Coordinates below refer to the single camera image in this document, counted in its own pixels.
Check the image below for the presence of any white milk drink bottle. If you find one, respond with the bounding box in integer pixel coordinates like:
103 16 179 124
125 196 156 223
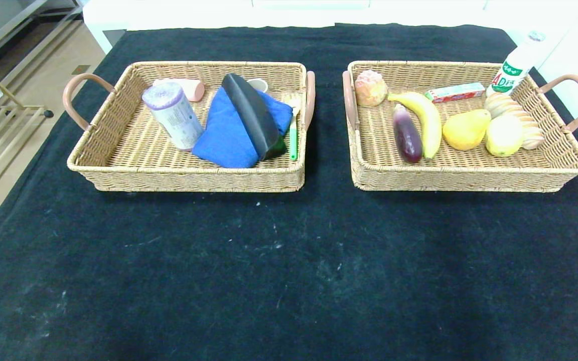
486 30 546 96

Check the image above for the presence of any yellow toy banana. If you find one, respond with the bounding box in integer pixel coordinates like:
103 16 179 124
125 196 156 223
387 92 443 159

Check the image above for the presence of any purple garbage bag roll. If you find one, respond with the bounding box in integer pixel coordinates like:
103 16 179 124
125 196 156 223
142 82 204 152

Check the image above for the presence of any blue microfibre cloth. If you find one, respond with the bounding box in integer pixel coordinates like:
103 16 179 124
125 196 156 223
192 86 295 169

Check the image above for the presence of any yellow toy pear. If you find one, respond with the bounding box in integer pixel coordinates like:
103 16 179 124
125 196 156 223
442 109 492 151

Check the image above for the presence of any purple toy eggplant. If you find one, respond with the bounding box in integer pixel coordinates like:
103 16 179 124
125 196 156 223
392 103 424 165

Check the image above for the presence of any striped toy bread loaf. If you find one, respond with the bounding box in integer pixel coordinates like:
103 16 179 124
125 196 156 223
484 92 546 151

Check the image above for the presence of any grey shelf unit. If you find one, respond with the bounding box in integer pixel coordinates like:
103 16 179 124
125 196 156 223
0 0 85 66

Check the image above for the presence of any black leather pouch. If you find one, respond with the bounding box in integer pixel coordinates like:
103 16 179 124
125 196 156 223
221 73 287 161

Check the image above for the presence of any wooden cart with castors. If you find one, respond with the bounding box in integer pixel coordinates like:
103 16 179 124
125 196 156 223
0 78 54 209

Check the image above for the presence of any wicker basket with pink handles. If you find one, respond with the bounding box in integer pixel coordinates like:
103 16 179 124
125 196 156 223
63 61 316 194
342 60 578 194

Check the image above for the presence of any pink plastic bottle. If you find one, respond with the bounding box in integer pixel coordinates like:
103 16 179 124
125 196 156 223
154 78 205 103

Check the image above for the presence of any yellow toy lemon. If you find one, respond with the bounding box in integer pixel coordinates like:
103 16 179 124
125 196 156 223
485 115 524 157

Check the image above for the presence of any pink toy bun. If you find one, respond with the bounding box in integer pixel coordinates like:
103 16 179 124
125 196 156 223
354 70 388 108

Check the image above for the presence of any green and red candy box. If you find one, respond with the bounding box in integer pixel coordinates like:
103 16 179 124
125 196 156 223
424 82 486 104

